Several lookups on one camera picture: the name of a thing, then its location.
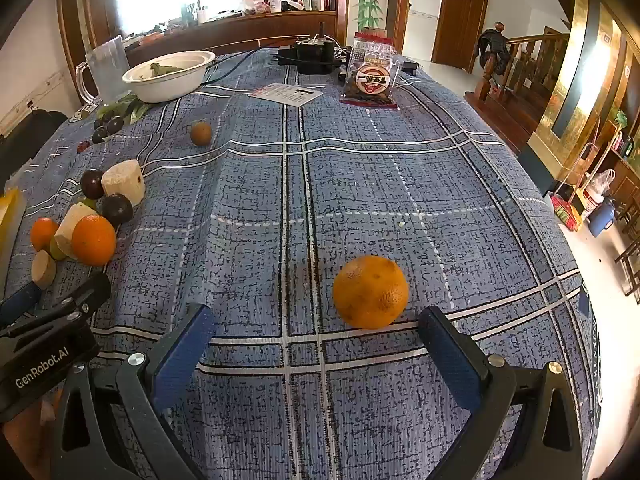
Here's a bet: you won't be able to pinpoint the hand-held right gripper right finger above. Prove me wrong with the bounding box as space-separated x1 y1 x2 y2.
417 305 586 480

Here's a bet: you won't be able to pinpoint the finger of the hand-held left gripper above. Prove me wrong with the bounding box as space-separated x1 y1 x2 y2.
0 272 112 340
0 282 43 328

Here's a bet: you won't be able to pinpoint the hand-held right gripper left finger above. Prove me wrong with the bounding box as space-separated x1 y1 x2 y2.
50 302 217 480

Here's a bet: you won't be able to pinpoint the medium orange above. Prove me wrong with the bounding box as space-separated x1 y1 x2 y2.
71 214 118 267

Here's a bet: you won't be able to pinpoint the pale peach fruit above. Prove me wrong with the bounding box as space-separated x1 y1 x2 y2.
54 202 98 260

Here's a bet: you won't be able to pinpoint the small orange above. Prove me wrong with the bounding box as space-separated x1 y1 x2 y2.
30 217 60 253

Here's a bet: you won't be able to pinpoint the yellow-rimmed white foam tray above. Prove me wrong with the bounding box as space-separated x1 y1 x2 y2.
0 187 27 301

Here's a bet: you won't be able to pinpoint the dark purple plum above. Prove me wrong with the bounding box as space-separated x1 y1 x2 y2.
97 193 134 228

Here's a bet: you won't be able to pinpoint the large orange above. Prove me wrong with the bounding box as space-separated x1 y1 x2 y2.
332 255 410 331

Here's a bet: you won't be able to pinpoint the white sugarcane chunk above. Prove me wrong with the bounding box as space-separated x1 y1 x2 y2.
101 159 146 207
31 250 57 290

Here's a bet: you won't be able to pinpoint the dark red plum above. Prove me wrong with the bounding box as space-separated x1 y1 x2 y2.
81 170 105 199

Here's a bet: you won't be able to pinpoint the black leather chair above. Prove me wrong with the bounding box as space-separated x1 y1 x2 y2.
0 110 68 186

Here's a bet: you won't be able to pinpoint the red dustpan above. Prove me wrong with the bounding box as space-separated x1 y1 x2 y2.
550 142 598 232

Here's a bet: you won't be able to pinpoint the leafy green vegetables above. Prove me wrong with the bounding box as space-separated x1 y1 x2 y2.
97 92 151 126

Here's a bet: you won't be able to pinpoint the blue plaid tablecloth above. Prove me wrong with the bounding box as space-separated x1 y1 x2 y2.
5 47 601 480

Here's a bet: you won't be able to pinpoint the blue bucket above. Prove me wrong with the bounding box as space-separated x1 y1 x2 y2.
587 200 618 238

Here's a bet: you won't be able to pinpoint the wooden chair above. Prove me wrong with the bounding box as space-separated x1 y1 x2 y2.
614 210 640 306

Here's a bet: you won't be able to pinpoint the white plastic sack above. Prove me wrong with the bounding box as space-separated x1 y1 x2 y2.
582 169 617 213

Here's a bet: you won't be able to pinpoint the clear glass pitcher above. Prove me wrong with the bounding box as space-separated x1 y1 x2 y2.
75 35 132 107

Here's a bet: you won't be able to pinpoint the white bowl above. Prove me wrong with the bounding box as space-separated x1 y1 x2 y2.
121 50 217 104

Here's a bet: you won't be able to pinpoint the white paper card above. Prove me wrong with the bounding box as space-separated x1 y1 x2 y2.
247 82 323 108

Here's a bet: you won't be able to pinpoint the clear snack packet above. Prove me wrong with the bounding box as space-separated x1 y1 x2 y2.
340 31 401 111

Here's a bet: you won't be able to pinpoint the wooden stair railing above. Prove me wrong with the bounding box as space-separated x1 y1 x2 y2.
475 21 571 106

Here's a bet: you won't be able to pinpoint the wooden counter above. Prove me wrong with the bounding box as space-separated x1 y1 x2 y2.
125 7 346 53

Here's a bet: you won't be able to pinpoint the black electronic device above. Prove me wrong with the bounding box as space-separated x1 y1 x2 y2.
272 22 348 73

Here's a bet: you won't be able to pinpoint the brown wooden door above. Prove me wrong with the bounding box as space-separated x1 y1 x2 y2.
431 0 491 73

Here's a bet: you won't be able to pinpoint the dark cable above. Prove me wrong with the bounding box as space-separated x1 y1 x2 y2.
200 49 281 86

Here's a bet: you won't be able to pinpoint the black jacket on post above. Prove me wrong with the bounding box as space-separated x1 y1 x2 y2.
477 29 511 73

